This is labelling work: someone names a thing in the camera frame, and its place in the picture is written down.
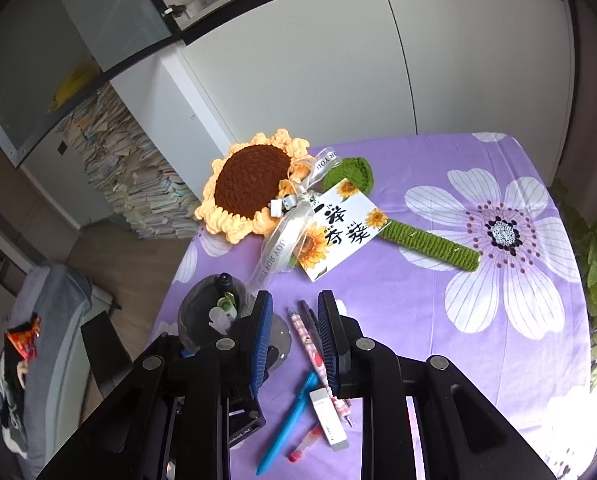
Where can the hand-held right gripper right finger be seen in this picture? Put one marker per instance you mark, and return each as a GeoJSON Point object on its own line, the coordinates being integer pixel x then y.
{"type": "Point", "coordinates": [328, 347]}

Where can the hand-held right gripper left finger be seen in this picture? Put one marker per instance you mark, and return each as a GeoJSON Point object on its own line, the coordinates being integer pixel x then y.
{"type": "Point", "coordinates": [261, 345]}

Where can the pink patterned pen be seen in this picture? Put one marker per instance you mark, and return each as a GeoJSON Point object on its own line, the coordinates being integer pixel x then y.
{"type": "Point", "coordinates": [308, 350]}

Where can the black pen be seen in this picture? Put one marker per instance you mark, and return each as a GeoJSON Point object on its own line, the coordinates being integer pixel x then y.
{"type": "Point", "coordinates": [306, 312]}

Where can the blue pen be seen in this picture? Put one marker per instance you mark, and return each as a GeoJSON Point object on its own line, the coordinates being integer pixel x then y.
{"type": "Point", "coordinates": [288, 425]}

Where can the grey white pen holder cup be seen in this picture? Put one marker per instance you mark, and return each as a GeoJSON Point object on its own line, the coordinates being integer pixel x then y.
{"type": "Point", "coordinates": [198, 320]}

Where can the small white stationery item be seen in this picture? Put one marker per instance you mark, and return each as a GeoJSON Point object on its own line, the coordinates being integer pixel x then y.
{"type": "Point", "coordinates": [218, 321]}

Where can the green white stationery item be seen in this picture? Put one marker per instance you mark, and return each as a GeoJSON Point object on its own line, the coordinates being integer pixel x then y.
{"type": "Point", "coordinates": [227, 306]}

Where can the red clear lead case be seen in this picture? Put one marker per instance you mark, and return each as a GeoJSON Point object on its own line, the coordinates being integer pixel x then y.
{"type": "Point", "coordinates": [303, 447]}

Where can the white eraser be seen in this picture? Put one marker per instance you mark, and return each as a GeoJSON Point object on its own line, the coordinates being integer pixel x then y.
{"type": "Point", "coordinates": [328, 420]}

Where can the black capped marker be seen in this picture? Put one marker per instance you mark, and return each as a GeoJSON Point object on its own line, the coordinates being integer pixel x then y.
{"type": "Point", "coordinates": [224, 282]}

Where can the white printed ribbon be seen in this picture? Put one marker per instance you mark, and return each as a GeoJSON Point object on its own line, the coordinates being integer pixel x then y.
{"type": "Point", "coordinates": [283, 240]}

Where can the sunflower print card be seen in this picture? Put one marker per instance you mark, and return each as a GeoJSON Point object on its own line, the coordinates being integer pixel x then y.
{"type": "Point", "coordinates": [346, 225]}

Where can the small white clip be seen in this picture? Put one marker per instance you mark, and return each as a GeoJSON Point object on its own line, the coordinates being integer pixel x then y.
{"type": "Point", "coordinates": [281, 206]}

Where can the purple floral tablecloth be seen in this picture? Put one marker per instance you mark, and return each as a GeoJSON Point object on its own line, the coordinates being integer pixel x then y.
{"type": "Point", "coordinates": [478, 340]}

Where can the crochet sunflower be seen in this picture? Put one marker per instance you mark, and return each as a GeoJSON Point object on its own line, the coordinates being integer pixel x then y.
{"type": "Point", "coordinates": [248, 180]}

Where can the grey blanket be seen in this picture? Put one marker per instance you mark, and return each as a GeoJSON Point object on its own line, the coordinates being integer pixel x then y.
{"type": "Point", "coordinates": [53, 320]}

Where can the pile of books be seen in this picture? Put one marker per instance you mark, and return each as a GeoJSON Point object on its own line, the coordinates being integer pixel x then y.
{"type": "Point", "coordinates": [128, 175]}

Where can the black white clothing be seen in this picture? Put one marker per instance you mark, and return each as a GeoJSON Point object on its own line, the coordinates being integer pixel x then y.
{"type": "Point", "coordinates": [8, 400]}

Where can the orange snack packet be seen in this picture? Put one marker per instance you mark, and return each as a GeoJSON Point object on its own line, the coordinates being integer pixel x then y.
{"type": "Point", "coordinates": [22, 337]}

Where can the white cabinet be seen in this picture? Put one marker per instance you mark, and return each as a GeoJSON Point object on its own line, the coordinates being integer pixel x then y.
{"type": "Point", "coordinates": [318, 70]}

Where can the yellow object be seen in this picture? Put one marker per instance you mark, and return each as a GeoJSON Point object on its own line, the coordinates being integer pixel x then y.
{"type": "Point", "coordinates": [71, 87]}

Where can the glass cabinet door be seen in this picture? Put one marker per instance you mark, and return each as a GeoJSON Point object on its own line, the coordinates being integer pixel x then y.
{"type": "Point", "coordinates": [53, 45]}

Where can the wall socket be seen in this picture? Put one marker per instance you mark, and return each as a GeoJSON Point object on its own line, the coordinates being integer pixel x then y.
{"type": "Point", "coordinates": [62, 148]}

